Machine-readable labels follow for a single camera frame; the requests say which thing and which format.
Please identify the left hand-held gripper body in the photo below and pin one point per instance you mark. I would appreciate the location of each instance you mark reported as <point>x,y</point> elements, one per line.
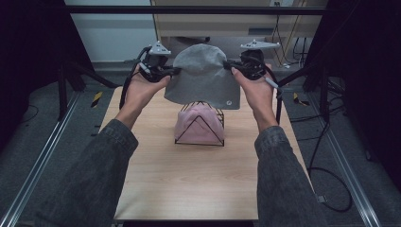
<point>154,66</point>

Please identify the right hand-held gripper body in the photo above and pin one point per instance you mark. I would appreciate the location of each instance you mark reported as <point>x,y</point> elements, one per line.
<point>253,63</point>

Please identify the grey knit hat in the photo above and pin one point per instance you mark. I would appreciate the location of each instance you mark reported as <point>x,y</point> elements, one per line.
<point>201,75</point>

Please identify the pink knit hat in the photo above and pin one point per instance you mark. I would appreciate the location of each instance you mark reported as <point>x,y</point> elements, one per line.
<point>201,132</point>

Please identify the person's right hand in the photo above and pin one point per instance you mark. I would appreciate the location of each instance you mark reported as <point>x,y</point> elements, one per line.
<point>260,94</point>

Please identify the person's left hand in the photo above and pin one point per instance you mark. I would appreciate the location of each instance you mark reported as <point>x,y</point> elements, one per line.
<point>138,94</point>

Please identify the white cabinet panel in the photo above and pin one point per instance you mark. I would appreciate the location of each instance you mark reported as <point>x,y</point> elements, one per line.
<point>116,38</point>

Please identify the yellow black tape strip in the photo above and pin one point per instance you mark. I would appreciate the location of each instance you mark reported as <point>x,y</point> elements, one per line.
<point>298,99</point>
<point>96,99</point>

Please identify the black metal stand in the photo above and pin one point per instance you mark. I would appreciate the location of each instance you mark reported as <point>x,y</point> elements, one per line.
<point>62,91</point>
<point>324,94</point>

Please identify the black curtain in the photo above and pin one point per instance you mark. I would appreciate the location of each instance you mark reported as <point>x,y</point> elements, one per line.
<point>28,47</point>
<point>369,63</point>

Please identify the black horizontal frame bar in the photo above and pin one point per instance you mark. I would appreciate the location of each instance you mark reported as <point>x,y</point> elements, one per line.
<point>195,10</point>

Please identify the aluminium frame rail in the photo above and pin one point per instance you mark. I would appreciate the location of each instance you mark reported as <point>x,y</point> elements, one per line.
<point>343,164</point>
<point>41,164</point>

